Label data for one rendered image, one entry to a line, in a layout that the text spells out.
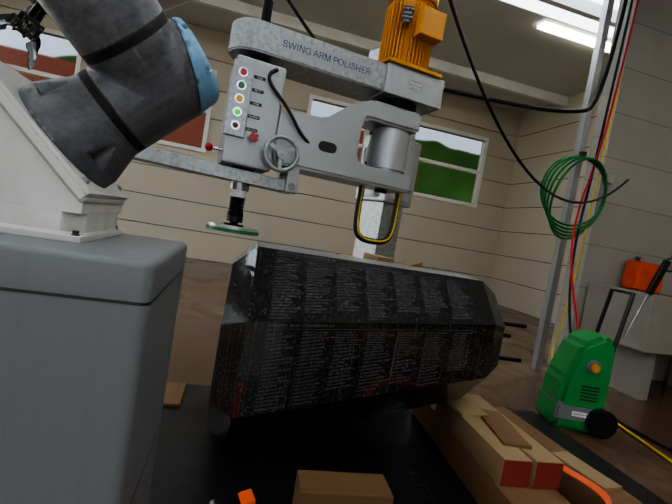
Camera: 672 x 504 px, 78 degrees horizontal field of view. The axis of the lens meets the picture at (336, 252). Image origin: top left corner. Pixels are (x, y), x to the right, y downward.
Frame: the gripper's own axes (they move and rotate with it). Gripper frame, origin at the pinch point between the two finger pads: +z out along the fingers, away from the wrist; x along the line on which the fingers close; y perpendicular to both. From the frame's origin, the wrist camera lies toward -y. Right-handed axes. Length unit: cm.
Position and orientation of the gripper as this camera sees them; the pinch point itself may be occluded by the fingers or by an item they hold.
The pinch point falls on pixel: (3, 53)
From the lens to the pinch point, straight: 182.9
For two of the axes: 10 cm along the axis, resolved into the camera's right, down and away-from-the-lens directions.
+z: -5.2, 8.5, -0.9
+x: 5.0, 4.0, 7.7
